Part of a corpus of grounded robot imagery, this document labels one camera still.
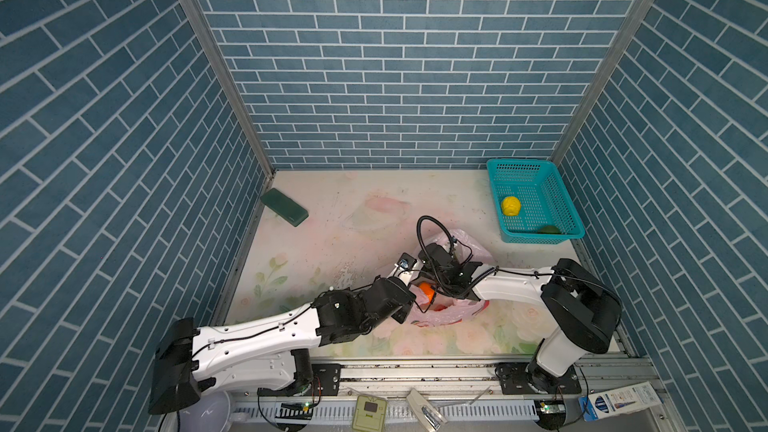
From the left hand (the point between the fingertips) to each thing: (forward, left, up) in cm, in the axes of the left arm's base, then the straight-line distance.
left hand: (413, 289), depth 73 cm
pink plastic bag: (-5, -5, -2) cm, 7 cm away
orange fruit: (+2, -5, -7) cm, 8 cm away
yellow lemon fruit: (+34, -37, -11) cm, 52 cm away
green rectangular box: (+39, +44, -16) cm, 61 cm away
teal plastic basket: (+40, -49, -15) cm, 65 cm away
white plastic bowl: (-23, +48, -17) cm, 56 cm away
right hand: (+15, -4, -12) cm, 19 cm away
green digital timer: (-24, +10, -14) cm, 30 cm away
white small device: (-24, -3, -14) cm, 28 cm away
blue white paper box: (-23, -49, -14) cm, 56 cm away
